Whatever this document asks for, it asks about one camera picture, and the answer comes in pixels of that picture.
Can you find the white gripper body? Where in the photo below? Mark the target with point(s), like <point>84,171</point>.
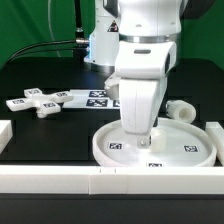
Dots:
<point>139,83</point>

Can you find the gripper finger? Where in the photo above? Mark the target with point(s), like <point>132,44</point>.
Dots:
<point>144,141</point>

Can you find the white round table top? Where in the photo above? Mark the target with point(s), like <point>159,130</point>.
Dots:
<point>173,144</point>

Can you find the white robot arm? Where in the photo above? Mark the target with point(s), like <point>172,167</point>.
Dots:
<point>136,41</point>

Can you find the white marker sheet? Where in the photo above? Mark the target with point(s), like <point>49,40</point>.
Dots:
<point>91,99</point>

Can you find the white right fence block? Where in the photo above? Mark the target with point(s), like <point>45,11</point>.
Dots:
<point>216,133</point>

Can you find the white fence block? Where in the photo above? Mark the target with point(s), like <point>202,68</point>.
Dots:
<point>216,133</point>
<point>5,133</point>

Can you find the black vertical pole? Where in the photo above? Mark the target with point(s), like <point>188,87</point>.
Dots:
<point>78,19</point>

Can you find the white cross-shaped table base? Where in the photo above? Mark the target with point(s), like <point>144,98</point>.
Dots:
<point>44,104</point>

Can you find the white left fence block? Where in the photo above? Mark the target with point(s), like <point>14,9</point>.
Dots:
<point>5,133</point>

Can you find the white front fence rail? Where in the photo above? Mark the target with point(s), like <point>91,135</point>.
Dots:
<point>99,180</point>

